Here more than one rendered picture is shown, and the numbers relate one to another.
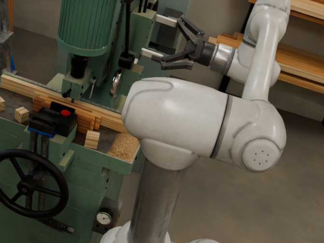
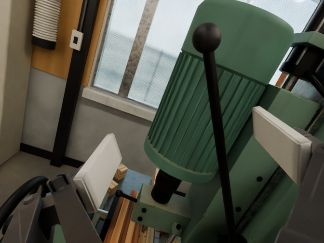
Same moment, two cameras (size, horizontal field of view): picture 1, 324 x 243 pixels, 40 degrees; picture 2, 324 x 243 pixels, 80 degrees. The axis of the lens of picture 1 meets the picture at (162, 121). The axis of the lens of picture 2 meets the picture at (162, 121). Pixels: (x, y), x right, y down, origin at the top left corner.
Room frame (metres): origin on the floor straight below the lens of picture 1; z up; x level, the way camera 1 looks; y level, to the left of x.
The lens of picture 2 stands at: (1.27, -0.04, 1.41)
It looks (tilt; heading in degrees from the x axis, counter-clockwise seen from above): 20 degrees down; 82
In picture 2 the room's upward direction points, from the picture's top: 22 degrees clockwise
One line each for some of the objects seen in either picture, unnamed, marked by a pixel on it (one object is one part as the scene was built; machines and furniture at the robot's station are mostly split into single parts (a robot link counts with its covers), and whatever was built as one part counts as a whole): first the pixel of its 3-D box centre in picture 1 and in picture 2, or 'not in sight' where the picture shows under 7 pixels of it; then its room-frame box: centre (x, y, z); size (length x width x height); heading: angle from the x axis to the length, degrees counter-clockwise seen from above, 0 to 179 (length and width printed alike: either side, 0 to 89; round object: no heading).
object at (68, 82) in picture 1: (77, 83); (160, 211); (1.41, 0.34, 1.03); 0.14 x 0.07 x 0.09; 177
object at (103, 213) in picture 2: (58, 120); (99, 213); (1.26, 0.35, 0.95); 0.09 x 0.07 x 0.09; 87
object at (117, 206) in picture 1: (107, 217); not in sight; (1.24, 0.09, 0.58); 0.12 x 0.08 x 0.08; 177
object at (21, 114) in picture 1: (21, 114); (109, 188); (1.26, 0.49, 0.92); 0.04 x 0.03 x 0.04; 63
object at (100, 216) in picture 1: (104, 217); not in sight; (1.17, 0.10, 0.65); 0.06 x 0.04 x 0.08; 87
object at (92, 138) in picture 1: (92, 139); not in sight; (1.25, 0.22, 0.92); 0.05 x 0.05 x 0.04; 10
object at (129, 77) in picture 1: (128, 79); not in sight; (1.57, 0.18, 1.02); 0.09 x 0.07 x 0.12; 87
